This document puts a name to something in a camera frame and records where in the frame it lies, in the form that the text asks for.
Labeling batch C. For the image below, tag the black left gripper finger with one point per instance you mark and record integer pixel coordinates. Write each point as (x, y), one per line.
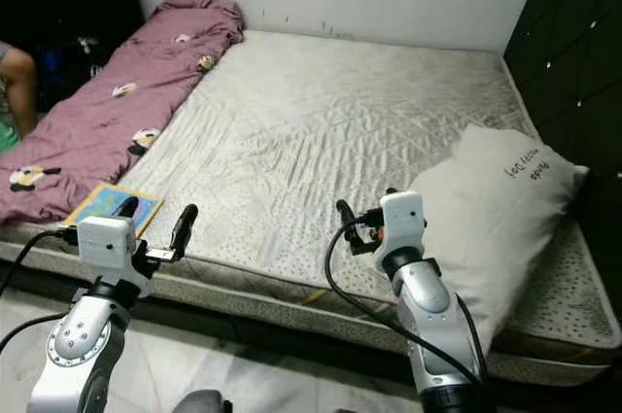
(126, 207)
(184, 228)

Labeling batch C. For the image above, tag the white pillow with lettering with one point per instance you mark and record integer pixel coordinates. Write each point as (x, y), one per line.
(496, 209)

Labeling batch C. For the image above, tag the person bare leg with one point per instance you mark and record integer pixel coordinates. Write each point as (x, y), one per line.
(21, 87)

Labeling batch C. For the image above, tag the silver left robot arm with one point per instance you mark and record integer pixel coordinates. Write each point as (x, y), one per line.
(78, 355)

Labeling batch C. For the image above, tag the purple penguin print quilt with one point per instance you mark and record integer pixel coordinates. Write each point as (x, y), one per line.
(97, 131)

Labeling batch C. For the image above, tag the colourful picture book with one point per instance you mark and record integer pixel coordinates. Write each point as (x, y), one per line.
(107, 201)

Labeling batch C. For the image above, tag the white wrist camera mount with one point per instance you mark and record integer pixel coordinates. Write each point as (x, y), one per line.
(403, 217)
(105, 241)

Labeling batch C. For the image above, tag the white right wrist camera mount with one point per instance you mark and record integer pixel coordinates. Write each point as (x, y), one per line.
(403, 217)

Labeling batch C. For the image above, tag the black bag white lettering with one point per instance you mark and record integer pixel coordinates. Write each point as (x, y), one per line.
(78, 83)

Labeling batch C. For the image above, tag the white quilted mattress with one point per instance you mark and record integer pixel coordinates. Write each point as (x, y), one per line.
(330, 121)

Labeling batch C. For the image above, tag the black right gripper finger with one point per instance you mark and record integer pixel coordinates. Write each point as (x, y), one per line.
(346, 216)
(390, 192)

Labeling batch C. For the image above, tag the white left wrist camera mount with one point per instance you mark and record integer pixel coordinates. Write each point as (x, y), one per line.
(105, 241)

